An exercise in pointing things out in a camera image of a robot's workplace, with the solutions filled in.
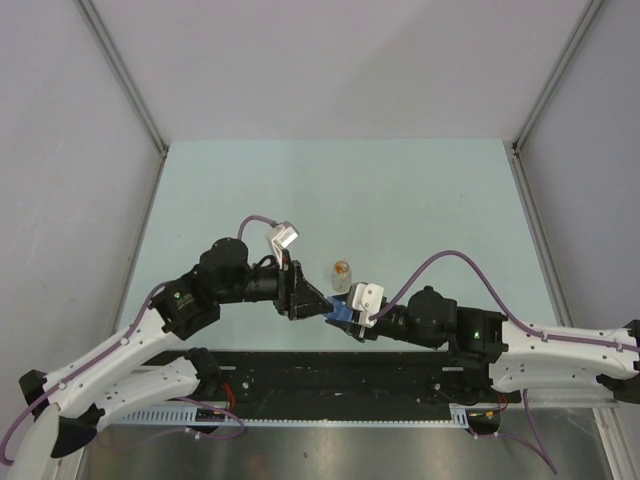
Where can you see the left aluminium frame profile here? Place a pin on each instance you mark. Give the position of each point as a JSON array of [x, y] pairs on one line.
[[115, 61]]

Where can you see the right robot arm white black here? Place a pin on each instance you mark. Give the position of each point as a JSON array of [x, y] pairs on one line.
[[508, 358]]

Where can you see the blue plastic pill organizer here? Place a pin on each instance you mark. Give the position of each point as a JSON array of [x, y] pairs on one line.
[[340, 306]]

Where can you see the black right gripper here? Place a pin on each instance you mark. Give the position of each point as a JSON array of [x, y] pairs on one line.
[[356, 331]]

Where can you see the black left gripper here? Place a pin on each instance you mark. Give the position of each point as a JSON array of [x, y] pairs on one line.
[[295, 296]]

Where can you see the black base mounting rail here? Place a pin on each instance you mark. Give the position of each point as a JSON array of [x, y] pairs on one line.
[[352, 386]]

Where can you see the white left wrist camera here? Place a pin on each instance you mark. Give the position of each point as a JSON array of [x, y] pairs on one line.
[[280, 237]]

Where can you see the grey aluminium corner profile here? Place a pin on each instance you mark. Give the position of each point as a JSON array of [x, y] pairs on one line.
[[561, 66]]

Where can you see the clear glass pill bottle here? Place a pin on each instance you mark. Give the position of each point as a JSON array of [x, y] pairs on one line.
[[341, 276]]

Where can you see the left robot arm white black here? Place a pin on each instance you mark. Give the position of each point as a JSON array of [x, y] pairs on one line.
[[86, 395]]

